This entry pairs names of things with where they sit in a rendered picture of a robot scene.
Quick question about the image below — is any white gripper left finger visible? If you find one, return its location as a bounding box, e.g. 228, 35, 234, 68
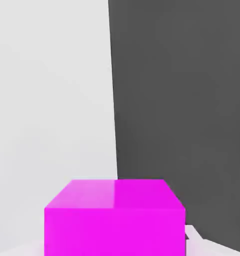
0, 240, 45, 256

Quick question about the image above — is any small magenta cube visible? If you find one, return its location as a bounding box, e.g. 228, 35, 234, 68
44, 179, 186, 256

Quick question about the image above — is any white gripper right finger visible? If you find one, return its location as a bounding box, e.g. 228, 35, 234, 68
185, 224, 240, 256

